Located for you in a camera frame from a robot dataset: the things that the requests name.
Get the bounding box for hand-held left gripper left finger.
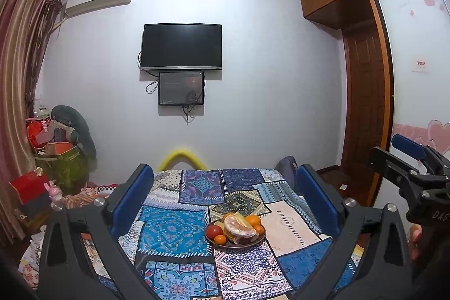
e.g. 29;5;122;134
37;164;154;300

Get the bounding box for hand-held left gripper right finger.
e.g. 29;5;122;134
294;164;418;300

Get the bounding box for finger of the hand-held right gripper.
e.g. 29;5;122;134
368;146;422;197
391;134;450;174

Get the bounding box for peeled pomelo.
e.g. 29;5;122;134
225;215;257;240

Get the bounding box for brown oval plate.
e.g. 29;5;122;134
204;217;267;249

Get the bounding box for person's right hand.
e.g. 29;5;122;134
408;224;424;263

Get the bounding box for grey chair back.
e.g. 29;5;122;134
275;156;299;188

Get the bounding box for white sliding wardrobe door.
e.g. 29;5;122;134
373;0;450;160

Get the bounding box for patchwork tablecloth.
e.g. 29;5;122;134
81;168;363;300

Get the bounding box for pink bunny toy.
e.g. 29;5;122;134
44;181;64;211

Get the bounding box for small red door sign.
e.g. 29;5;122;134
412;58;430;75

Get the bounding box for grey cushion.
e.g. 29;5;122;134
51;105;97;163

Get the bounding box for orange box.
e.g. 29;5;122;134
46;142;76;156

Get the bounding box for red box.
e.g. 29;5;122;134
9;172;50;206

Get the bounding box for scattered floor papers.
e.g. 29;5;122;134
17;233;48;290

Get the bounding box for red bag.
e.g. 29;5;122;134
26;119;53;148

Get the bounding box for small black monitor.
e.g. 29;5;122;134
158;71;205;106

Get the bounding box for striped brown curtain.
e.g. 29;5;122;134
0;0;67;244

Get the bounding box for black hanging cable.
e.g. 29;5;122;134
181;105;195;125

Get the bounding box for black monitor cable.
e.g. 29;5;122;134
146;71;160;94

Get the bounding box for black wall television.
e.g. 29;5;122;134
140;23;223;71

